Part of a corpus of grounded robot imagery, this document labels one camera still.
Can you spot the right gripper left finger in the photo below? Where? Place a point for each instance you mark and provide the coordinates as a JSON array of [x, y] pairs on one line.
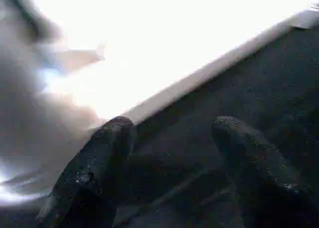
[[94, 173]]

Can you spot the white plastic table top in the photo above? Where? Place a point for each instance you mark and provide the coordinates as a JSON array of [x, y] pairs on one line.
[[162, 38]]

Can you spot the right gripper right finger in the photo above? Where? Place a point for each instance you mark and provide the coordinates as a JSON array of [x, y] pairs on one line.
[[264, 173]]

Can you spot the black work surface mat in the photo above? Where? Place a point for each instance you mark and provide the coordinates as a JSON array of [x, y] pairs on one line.
[[261, 88]]

